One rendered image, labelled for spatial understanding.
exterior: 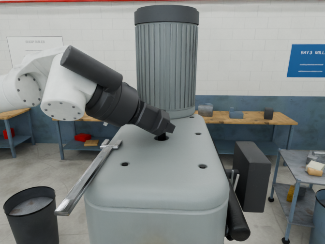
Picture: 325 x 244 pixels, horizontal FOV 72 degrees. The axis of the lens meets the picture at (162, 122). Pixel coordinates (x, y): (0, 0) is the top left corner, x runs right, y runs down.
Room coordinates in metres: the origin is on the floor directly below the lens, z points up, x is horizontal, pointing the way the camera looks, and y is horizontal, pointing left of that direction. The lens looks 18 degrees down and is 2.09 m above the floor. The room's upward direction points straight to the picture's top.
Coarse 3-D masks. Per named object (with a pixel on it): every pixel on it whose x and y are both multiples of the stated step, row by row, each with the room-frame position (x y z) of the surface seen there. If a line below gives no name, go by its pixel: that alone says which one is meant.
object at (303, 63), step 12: (12, 36) 4.90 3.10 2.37; (24, 36) 4.89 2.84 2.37; (36, 36) 4.87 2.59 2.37; (48, 36) 4.86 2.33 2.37; (60, 36) 4.84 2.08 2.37; (12, 48) 4.91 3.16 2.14; (24, 48) 4.89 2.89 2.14; (36, 48) 4.87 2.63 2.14; (48, 48) 4.86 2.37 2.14; (300, 48) 4.54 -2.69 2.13; (312, 48) 4.53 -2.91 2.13; (324, 48) 4.52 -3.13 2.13; (12, 60) 4.91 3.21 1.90; (300, 60) 4.54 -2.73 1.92; (312, 60) 4.53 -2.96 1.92; (324, 60) 4.51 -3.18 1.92; (288, 72) 4.55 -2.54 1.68; (300, 72) 4.54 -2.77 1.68; (312, 72) 4.53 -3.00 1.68; (324, 72) 4.51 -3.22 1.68
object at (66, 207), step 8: (104, 144) 0.45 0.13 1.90; (120, 144) 0.46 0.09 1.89; (104, 152) 0.41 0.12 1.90; (96, 160) 0.37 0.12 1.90; (104, 160) 0.38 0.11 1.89; (88, 168) 0.34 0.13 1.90; (96, 168) 0.34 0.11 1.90; (88, 176) 0.32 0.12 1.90; (80, 184) 0.29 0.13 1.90; (88, 184) 0.30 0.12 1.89; (72, 192) 0.27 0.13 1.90; (80, 192) 0.27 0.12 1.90; (64, 200) 0.26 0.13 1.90; (72, 200) 0.26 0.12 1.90; (64, 208) 0.24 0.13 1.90; (72, 208) 0.24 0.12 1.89
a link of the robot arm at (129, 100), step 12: (120, 96) 0.40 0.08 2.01; (132, 96) 0.42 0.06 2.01; (120, 108) 0.40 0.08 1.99; (132, 108) 0.41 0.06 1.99; (144, 108) 0.43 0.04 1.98; (156, 108) 0.45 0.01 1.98; (108, 120) 0.40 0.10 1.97; (120, 120) 0.41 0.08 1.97; (132, 120) 0.43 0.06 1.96; (144, 120) 0.43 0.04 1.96; (156, 120) 0.44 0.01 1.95; (168, 120) 0.44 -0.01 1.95; (156, 132) 0.43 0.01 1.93
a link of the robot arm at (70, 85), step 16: (64, 64) 0.34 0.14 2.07; (80, 64) 0.34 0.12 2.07; (96, 64) 0.36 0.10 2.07; (48, 80) 0.36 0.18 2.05; (64, 80) 0.35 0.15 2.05; (80, 80) 0.37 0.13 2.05; (96, 80) 0.36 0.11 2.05; (112, 80) 0.37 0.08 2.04; (48, 96) 0.33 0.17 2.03; (64, 96) 0.33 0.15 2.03; (80, 96) 0.35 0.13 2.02; (96, 96) 0.38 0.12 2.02; (112, 96) 0.39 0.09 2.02; (48, 112) 0.34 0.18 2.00; (64, 112) 0.34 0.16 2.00; (80, 112) 0.35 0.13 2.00; (96, 112) 0.38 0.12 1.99
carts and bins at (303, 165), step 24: (312, 168) 2.12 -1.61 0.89; (24, 192) 2.10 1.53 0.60; (48, 192) 2.16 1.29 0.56; (288, 192) 2.37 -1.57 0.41; (312, 192) 2.51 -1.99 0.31; (24, 216) 1.72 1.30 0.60; (48, 216) 1.86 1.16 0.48; (288, 216) 2.06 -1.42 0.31; (312, 216) 2.06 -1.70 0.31; (24, 240) 1.73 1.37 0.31; (48, 240) 1.84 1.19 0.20; (288, 240) 1.97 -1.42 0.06; (312, 240) 1.91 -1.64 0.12
